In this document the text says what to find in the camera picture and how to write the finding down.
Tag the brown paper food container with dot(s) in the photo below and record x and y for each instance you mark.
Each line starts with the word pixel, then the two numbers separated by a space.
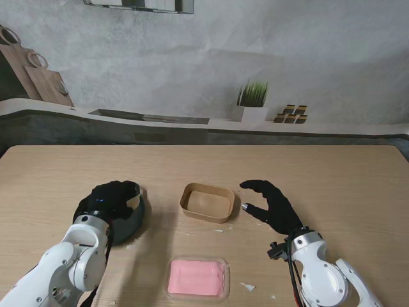
pixel 207 204

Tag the printed yellow black spice jar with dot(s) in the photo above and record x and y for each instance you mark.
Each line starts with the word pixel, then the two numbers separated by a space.
pixel 289 109
pixel 301 109

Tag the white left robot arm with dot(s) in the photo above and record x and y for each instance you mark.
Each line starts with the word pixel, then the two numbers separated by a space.
pixel 70 262

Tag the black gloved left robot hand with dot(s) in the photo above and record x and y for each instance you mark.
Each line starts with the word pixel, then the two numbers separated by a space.
pixel 112 199

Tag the clear plastic lid pink sheet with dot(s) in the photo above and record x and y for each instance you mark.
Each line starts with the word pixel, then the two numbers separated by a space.
pixel 196 276

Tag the printed potted grass plant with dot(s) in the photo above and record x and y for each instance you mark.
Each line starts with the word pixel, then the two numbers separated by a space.
pixel 252 102

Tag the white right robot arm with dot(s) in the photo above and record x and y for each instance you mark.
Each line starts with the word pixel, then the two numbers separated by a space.
pixel 319 272

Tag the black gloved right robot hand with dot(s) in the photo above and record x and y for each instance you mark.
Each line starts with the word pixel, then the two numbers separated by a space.
pixel 278 208

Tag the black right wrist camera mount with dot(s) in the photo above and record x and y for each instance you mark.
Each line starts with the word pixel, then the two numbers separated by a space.
pixel 276 251

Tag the black cast iron skillet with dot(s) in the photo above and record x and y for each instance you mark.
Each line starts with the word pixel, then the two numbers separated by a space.
pixel 128 230

